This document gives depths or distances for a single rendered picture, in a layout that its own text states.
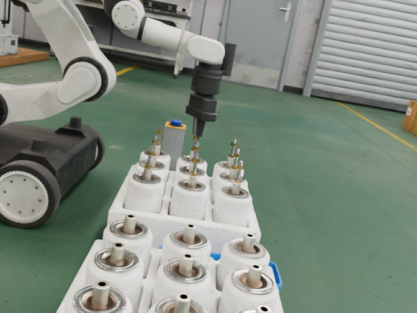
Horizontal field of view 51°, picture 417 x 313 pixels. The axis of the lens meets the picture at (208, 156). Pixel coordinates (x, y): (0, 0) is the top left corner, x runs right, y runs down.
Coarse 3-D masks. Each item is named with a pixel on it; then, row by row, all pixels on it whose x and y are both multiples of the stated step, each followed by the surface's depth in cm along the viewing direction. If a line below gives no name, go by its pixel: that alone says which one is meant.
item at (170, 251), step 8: (168, 240) 85; (168, 248) 83; (176, 248) 83; (184, 248) 83; (200, 248) 84; (208, 248) 85; (168, 256) 84; (176, 256) 83; (200, 256) 83; (208, 256) 86; (160, 264) 87
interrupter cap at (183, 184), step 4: (184, 180) 118; (188, 180) 119; (180, 184) 114; (184, 184) 115; (196, 184) 117; (200, 184) 117; (204, 184) 117; (184, 188) 112; (188, 188) 113; (192, 188) 113; (196, 188) 114; (200, 188) 114; (204, 188) 114
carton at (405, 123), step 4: (412, 104) 463; (416, 104) 453; (408, 108) 470; (412, 108) 462; (416, 108) 452; (408, 112) 469; (412, 112) 460; (416, 112) 452; (408, 116) 468; (412, 116) 458; (404, 120) 476; (408, 120) 466; (412, 120) 456; (404, 124) 474; (408, 124) 464; (412, 124) 456; (404, 128) 473; (408, 128) 462
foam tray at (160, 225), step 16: (128, 176) 135; (208, 176) 148; (112, 208) 111; (208, 208) 122; (144, 224) 110; (160, 224) 110; (176, 224) 110; (208, 224) 112; (224, 224) 113; (256, 224) 117; (160, 240) 112; (208, 240) 112; (224, 240) 112; (256, 240) 112
